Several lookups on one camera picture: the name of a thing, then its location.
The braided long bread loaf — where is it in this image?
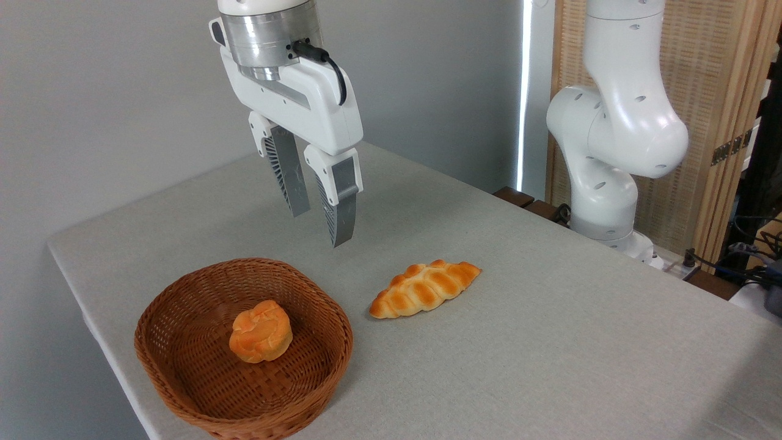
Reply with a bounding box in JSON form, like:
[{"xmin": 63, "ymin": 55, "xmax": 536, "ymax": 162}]
[{"xmin": 368, "ymin": 260, "xmax": 483, "ymax": 320}]

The brass screen hinge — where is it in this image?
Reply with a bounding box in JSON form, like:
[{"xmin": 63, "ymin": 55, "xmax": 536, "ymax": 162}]
[{"xmin": 711, "ymin": 130, "xmax": 753, "ymax": 167}]

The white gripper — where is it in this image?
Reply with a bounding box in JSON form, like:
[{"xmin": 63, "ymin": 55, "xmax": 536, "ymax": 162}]
[{"xmin": 209, "ymin": 17, "xmax": 364, "ymax": 248}]

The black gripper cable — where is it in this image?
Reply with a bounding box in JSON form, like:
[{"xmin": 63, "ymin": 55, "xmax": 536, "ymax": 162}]
[{"xmin": 291, "ymin": 40, "xmax": 348, "ymax": 107}]

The round orange bread roll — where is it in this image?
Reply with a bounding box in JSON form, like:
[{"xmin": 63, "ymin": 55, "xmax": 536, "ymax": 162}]
[{"xmin": 229, "ymin": 299, "xmax": 294, "ymax": 364}]

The woven bamboo folding screen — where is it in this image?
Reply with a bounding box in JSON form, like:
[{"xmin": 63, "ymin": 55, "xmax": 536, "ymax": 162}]
[{"xmin": 546, "ymin": 0, "xmax": 782, "ymax": 267}]

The black cable bundle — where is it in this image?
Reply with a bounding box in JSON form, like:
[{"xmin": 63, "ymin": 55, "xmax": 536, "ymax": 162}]
[{"xmin": 683, "ymin": 214, "xmax": 782, "ymax": 289}]

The dark wooden block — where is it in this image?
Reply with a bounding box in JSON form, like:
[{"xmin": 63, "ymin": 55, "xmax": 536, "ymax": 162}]
[
  {"xmin": 492, "ymin": 186, "xmax": 536, "ymax": 209},
  {"xmin": 525, "ymin": 200, "xmax": 570, "ymax": 228}
]

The grey tablecloth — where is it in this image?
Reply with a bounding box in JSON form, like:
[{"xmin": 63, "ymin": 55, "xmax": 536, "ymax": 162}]
[{"xmin": 47, "ymin": 142, "xmax": 782, "ymax": 440}]

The brown woven wicker basket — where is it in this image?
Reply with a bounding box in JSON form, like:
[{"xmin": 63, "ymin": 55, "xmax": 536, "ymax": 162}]
[{"xmin": 134, "ymin": 257, "xmax": 354, "ymax": 440}]

